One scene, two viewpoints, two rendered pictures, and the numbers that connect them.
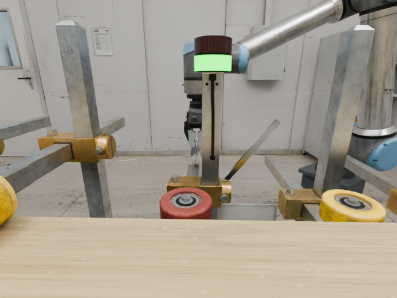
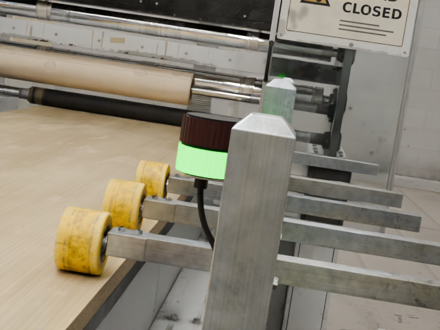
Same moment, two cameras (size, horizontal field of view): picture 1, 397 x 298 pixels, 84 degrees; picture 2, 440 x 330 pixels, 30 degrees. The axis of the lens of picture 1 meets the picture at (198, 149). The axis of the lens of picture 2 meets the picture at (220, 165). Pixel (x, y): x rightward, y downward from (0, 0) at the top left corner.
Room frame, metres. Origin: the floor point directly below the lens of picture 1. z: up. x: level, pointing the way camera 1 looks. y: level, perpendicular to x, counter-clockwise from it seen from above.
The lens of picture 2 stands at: (0.42, -0.73, 1.20)
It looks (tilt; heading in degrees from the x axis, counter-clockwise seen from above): 8 degrees down; 92
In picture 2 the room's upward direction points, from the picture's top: 8 degrees clockwise
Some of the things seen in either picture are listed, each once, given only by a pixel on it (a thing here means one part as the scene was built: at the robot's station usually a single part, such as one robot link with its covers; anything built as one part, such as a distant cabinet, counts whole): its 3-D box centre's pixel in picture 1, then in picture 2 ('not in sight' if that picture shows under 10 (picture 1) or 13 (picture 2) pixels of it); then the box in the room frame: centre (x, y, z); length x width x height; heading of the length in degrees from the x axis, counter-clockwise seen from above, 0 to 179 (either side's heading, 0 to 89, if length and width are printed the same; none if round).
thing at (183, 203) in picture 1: (186, 228); not in sight; (0.29, 0.02, 0.85); 0.08 x 0.08 x 0.11
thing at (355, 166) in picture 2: not in sight; (286, 154); (0.50, 1.51, 0.95); 0.50 x 0.04 x 0.04; 178
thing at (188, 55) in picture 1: (197, 61); not in sight; (0.79, 0.00, 1.14); 0.10 x 0.09 x 0.12; 99
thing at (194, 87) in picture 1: (195, 87); not in sight; (0.79, 0.01, 1.05); 0.10 x 0.09 x 0.05; 88
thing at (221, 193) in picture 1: (199, 191); not in sight; (0.43, 0.00, 0.85); 0.13 x 0.06 x 0.05; 88
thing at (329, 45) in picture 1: (354, 102); not in sight; (2.84, -1.99, 0.78); 0.90 x 0.45 x 1.55; 92
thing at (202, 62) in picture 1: (212, 63); (211, 160); (0.38, -0.02, 1.11); 0.06 x 0.06 x 0.02
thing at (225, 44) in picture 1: (212, 47); (215, 131); (0.38, -0.02, 1.13); 0.06 x 0.06 x 0.02
